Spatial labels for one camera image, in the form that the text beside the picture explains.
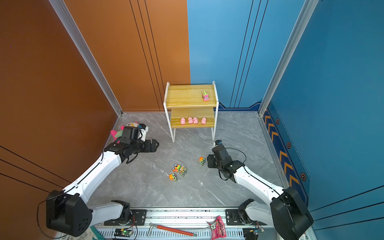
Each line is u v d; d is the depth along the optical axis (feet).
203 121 3.00
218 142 2.51
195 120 3.00
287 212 1.30
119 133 3.31
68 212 1.29
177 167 2.88
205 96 2.60
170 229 2.32
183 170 2.85
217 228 2.28
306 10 2.32
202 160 3.00
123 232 2.32
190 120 3.00
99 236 2.20
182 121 3.00
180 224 2.38
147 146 2.41
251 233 2.33
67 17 2.38
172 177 2.78
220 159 2.09
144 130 2.47
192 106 2.61
